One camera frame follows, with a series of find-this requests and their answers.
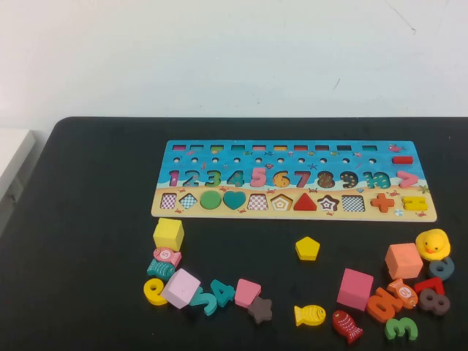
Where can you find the yellow pentagon piece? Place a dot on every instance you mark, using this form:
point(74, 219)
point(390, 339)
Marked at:
point(307, 248)

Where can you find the blue wooden puzzle board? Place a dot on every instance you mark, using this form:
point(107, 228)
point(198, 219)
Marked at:
point(225, 172)

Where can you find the teal heart piece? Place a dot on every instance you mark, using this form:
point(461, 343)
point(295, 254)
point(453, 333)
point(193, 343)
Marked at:
point(234, 199)

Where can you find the green circle piece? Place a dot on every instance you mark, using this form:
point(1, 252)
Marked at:
point(210, 201)

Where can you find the red triangle piece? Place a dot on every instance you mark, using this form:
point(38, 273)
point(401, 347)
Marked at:
point(305, 204)

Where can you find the teal number four piece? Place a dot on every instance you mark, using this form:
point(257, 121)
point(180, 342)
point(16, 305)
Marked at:
point(223, 292)

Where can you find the pink trapezoid piece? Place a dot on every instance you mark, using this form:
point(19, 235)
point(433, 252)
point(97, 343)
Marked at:
point(246, 292)

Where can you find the teal number two piece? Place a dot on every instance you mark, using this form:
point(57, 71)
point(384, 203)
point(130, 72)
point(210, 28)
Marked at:
point(209, 305)

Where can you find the brown star piece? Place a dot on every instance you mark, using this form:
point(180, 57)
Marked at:
point(260, 310)

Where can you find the yellow number six piece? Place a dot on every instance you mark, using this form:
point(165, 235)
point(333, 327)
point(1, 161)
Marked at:
point(150, 294)

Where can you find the orange plus sign piece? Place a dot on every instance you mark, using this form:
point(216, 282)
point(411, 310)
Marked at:
point(382, 203)

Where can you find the red minus sign piece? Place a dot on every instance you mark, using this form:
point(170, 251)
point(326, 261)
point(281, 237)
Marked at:
point(402, 160)

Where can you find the pink greater-than sign piece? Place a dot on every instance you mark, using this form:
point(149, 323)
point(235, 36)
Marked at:
point(413, 179)

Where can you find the yellow equals sign piece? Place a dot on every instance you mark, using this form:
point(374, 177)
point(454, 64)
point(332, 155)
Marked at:
point(414, 203)

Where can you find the orange number ten piece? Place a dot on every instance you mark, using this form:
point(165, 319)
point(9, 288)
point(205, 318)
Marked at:
point(376, 305)

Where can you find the grey-blue number nine piece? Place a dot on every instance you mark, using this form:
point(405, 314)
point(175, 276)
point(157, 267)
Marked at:
point(437, 273)

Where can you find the red number seven piece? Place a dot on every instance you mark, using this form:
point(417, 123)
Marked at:
point(433, 283)

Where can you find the green number three piece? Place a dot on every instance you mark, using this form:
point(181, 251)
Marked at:
point(409, 331)

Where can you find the brown number eight piece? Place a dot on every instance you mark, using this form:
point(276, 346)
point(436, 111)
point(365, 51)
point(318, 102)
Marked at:
point(434, 302)

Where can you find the yellow wooden cube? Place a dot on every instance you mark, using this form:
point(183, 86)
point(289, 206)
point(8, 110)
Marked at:
point(167, 234)

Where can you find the pink fish number five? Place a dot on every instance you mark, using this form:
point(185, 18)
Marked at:
point(166, 255)

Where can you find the teal wooden fish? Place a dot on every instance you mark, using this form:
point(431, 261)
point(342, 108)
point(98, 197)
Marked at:
point(159, 270)

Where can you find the light pink wooden cube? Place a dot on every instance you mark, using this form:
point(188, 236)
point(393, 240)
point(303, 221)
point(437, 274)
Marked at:
point(181, 289)

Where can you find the yellow wooden fish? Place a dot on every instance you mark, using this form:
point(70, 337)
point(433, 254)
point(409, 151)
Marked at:
point(311, 315)

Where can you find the hot pink wooden cube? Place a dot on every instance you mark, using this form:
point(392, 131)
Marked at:
point(354, 289)

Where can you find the red wooden fish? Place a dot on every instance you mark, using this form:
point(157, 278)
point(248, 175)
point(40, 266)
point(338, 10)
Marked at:
point(345, 325)

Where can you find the salmon wooden cube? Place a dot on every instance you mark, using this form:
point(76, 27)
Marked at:
point(404, 261)

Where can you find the orange fish number ten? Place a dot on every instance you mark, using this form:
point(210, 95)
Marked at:
point(404, 292)

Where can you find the yellow rubber duck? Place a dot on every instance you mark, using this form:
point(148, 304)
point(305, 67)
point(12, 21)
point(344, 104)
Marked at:
point(433, 243)

